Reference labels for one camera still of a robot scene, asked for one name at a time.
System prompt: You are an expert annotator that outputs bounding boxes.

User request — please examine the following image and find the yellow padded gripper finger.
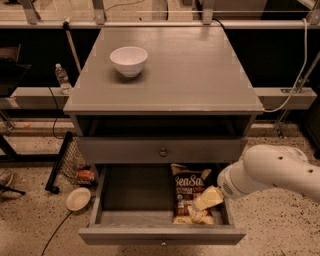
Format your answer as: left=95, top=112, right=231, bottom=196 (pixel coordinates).
left=192, top=186, right=224, bottom=211

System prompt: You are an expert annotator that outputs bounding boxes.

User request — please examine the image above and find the brown sea salt chip bag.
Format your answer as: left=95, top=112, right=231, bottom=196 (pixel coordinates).
left=171, top=164, right=215, bottom=225

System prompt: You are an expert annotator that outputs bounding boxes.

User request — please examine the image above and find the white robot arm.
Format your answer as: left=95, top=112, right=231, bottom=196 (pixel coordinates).
left=191, top=144, right=320, bottom=211

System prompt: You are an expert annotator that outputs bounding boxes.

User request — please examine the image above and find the open middle drawer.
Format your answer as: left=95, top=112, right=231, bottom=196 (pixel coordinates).
left=79, top=165, right=245, bottom=245

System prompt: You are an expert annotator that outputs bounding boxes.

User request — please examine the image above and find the grey wooden drawer cabinet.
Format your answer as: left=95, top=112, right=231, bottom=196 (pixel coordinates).
left=63, top=25, right=265, bottom=247

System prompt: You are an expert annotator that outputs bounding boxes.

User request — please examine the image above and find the closed upper drawer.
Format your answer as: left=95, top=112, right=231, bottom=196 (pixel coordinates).
left=77, top=137, right=247, bottom=164

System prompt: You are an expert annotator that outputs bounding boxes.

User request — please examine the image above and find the orange can in net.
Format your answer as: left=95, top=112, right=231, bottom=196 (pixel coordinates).
left=76, top=170, right=95, bottom=182

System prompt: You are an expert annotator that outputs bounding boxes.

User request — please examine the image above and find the beige plate on floor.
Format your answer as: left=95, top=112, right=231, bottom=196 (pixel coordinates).
left=66, top=187, right=91, bottom=211

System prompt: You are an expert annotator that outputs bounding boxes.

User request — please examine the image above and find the black metal stand leg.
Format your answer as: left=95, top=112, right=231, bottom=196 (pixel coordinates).
left=45, top=131, right=72, bottom=194

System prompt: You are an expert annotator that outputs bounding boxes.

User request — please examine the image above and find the white ceramic bowl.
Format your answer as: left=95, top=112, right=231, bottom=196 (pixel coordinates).
left=110, top=46, right=148, bottom=77

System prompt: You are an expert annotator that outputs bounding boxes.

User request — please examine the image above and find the clear plastic water bottle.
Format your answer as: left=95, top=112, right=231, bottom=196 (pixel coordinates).
left=55, top=63, right=72, bottom=95

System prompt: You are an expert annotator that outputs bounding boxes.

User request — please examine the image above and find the black floor cable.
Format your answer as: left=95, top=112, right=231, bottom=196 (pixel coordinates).
left=40, top=210, right=74, bottom=256

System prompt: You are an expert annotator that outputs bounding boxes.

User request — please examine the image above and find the white cable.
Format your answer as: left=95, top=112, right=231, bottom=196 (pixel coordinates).
left=263, top=18, right=309, bottom=114

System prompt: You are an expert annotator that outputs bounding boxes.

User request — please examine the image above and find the metal rail frame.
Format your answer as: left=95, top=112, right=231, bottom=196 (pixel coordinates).
left=0, top=0, right=320, bottom=29

